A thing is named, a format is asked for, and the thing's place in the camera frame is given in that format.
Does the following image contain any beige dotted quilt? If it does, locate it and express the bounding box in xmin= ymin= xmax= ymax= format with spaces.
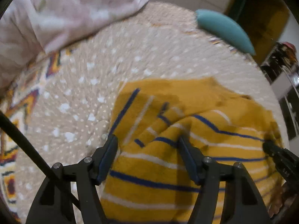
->
xmin=7 ymin=0 xmax=290 ymax=224

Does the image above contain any yellow striped knit sweater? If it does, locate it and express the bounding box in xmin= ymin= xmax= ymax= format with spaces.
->
xmin=100 ymin=77 xmax=282 ymax=223

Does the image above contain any pink floral blanket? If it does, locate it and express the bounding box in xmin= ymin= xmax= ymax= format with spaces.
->
xmin=1 ymin=0 xmax=149 ymax=91

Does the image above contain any pile of clothes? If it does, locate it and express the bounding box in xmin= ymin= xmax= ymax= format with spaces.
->
xmin=260 ymin=41 xmax=298 ymax=84

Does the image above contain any geometric patterned bedspread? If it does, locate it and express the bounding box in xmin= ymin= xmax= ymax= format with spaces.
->
xmin=1 ymin=48 xmax=73 ymax=223

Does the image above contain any brown wooden door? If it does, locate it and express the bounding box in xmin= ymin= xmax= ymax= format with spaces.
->
xmin=228 ymin=0 xmax=289 ymax=65

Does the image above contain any teal pillow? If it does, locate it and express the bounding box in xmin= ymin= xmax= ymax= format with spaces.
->
xmin=195 ymin=9 xmax=256 ymax=56

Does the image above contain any white shelf unit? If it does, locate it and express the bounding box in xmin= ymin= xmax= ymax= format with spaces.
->
xmin=271 ymin=71 xmax=299 ymax=145

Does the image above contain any black cable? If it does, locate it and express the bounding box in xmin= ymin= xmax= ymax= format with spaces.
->
xmin=0 ymin=110 xmax=81 ymax=211

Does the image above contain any person's right hand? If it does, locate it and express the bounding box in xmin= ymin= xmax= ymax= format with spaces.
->
xmin=268 ymin=182 xmax=297 ymax=218

